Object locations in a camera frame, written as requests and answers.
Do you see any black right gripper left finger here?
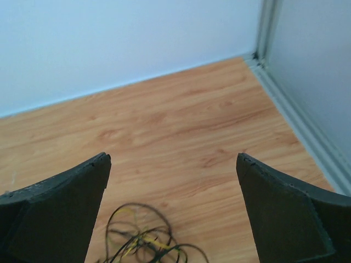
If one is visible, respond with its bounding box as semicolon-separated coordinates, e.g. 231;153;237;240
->
1;152;111;262

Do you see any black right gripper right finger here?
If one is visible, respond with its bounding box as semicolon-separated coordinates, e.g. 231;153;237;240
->
236;153;350;262

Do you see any black and yellow wire bundle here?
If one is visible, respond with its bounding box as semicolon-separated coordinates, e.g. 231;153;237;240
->
105;202;210;263

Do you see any aluminium frame rail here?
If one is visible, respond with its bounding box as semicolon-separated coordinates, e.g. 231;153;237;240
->
244;1;350;196

